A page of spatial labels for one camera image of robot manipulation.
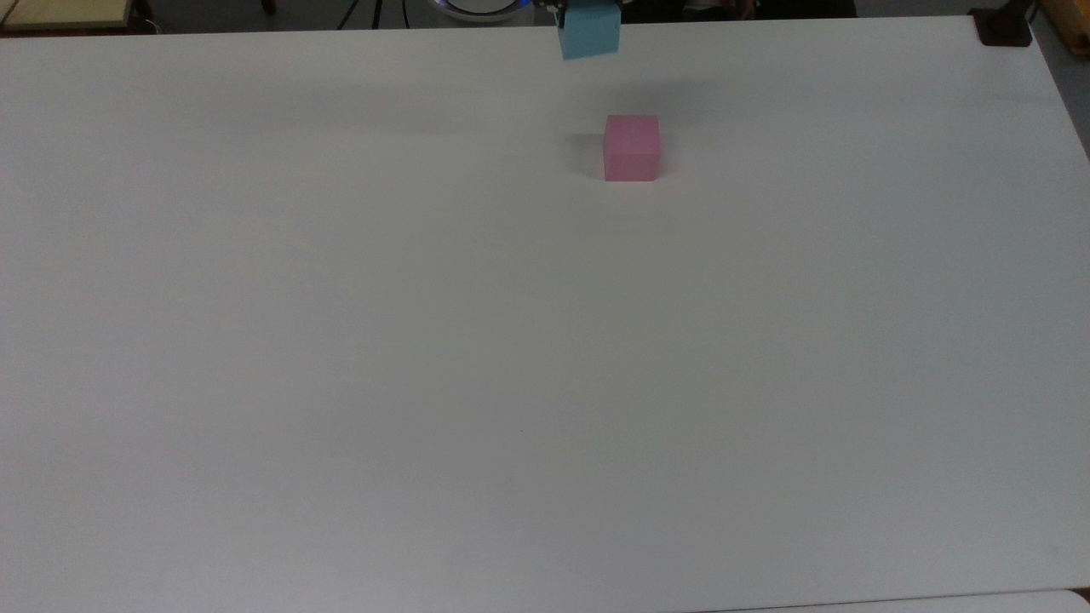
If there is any pink cube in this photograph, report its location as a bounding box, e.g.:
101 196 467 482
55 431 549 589
603 115 662 182

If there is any black camera stand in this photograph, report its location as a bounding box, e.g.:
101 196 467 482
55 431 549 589
971 0 1038 47

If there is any light wooden board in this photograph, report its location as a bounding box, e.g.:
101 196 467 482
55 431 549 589
1041 0 1090 56

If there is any yellow flat board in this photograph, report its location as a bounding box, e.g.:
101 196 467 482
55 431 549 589
0 0 137 33

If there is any white adjoining table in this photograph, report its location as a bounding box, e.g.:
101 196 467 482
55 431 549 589
698 587 1090 613

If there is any blue cube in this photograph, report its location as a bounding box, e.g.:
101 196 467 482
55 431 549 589
558 0 622 62

